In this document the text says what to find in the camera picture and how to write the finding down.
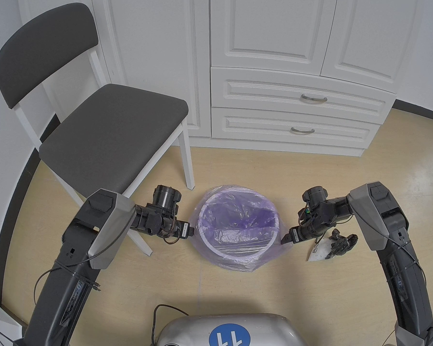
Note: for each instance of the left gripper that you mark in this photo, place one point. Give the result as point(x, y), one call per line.
point(173, 229)

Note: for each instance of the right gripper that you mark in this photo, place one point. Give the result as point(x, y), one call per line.
point(306, 234)

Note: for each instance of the black plastic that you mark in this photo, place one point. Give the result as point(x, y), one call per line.
point(341, 247)

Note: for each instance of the purple plastic bag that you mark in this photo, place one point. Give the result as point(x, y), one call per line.
point(238, 214)

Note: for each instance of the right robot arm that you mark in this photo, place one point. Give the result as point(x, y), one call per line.
point(389, 222)

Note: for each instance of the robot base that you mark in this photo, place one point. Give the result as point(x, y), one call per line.
point(187, 332)

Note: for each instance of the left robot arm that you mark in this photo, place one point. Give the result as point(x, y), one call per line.
point(101, 222)

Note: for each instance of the white trash bin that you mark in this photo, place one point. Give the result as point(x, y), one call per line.
point(206, 242)

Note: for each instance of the white printed wrapper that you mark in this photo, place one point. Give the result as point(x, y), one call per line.
point(319, 252)

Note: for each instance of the grey and white chair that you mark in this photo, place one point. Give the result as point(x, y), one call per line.
point(112, 132)

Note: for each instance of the white wardrobe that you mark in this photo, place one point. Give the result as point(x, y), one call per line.
point(267, 20)

